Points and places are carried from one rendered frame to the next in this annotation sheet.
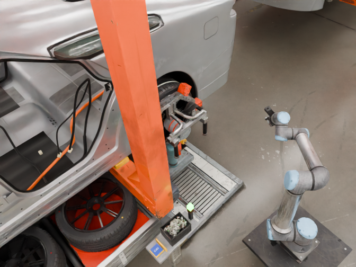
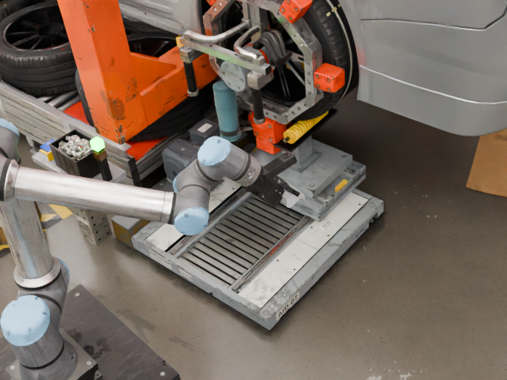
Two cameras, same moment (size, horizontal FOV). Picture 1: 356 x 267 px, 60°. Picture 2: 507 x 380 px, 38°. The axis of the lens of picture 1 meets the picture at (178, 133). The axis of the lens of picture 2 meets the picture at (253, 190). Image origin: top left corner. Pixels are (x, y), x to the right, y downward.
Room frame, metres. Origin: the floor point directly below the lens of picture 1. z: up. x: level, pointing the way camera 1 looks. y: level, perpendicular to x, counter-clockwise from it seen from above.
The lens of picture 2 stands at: (1.54, -2.43, 2.34)
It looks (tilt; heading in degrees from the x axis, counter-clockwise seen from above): 41 degrees down; 85
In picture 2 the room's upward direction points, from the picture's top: 7 degrees counter-clockwise
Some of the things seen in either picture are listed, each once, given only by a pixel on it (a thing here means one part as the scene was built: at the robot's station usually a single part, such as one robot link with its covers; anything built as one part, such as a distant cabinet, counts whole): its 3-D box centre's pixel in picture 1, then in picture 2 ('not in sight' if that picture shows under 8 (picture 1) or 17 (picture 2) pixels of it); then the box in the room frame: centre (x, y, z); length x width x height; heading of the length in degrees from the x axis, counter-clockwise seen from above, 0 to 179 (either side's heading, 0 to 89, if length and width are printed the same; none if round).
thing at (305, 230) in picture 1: (303, 231); (32, 328); (0.92, -0.85, 0.56); 0.17 x 0.15 x 0.18; 81
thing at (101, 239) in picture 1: (97, 209); (145, 83); (1.34, 0.74, 0.39); 0.66 x 0.66 x 0.24
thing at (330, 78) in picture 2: (196, 104); (329, 78); (2.05, -0.19, 0.85); 0.09 x 0.08 x 0.07; 131
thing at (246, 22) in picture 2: (171, 121); (216, 21); (1.69, 0.05, 1.03); 0.19 x 0.18 x 0.11; 41
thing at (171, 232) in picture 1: (176, 228); (78, 154); (1.04, 0.08, 0.51); 0.20 x 0.14 x 0.13; 126
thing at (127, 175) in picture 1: (131, 171); (170, 59); (1.49, 0.41, 0.69); 0.52 x 0.17 x 0.35; 41
